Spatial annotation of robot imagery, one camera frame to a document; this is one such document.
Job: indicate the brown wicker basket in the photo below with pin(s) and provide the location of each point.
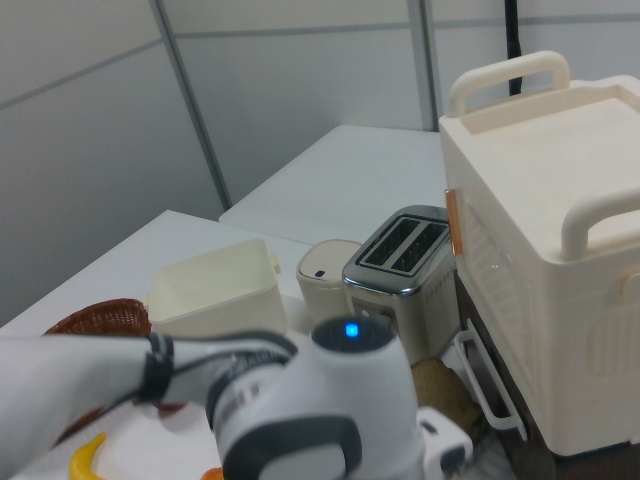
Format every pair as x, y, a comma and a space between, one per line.
105, 317

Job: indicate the small cream lidded container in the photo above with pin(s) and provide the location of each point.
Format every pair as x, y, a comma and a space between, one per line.
320, 285

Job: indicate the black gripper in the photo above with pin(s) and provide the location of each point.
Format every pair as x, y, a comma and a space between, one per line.
445, 442

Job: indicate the dark brown mat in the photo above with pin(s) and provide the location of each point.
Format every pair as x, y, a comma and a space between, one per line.
590, 462

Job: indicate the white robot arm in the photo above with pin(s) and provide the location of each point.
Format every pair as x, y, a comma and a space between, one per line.
325, 400

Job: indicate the chrome two-slot toaster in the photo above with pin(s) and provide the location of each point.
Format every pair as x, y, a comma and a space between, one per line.
420, 310

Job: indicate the cream open plastic box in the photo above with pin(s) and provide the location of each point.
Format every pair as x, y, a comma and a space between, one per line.
220, 295

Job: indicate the orange glazed bread roll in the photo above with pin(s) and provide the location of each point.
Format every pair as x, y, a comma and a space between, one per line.
214, 474

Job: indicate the yellow banana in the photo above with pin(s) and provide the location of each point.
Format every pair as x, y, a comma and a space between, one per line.
85, 457

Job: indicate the black camera stand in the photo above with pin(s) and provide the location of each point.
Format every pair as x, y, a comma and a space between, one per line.
512, 45

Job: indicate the brown bread slice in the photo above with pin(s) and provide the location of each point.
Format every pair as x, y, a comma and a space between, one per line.
445, 390

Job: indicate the large cream oven appliance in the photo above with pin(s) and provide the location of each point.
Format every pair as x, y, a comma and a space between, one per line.
550, 200

